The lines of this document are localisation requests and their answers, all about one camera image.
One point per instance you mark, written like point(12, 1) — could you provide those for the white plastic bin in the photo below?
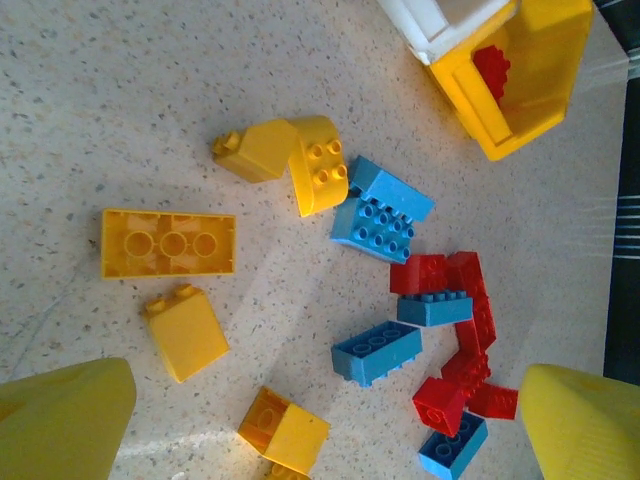
point(425, 30)

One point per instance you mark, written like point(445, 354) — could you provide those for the red long lego brick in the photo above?
point(475, 300)

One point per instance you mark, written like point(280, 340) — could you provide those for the yellow plastic bin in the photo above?
point(540, 75)

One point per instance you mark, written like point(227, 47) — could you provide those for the yellow square lego brick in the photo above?
point(287, 472)
point(295, 435)

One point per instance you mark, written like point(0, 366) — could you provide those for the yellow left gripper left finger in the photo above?
point(60, 425)

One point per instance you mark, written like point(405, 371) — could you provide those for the yellow sloped lego brick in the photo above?
point(262, 150)
point(187, 335)

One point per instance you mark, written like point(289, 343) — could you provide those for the yellow curved lego brick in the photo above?
point(315, 190)

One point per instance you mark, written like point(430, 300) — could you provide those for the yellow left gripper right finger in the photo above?
point(585, 430)

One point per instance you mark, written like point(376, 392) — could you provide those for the yellow long lego brick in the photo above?
point(167, 243)

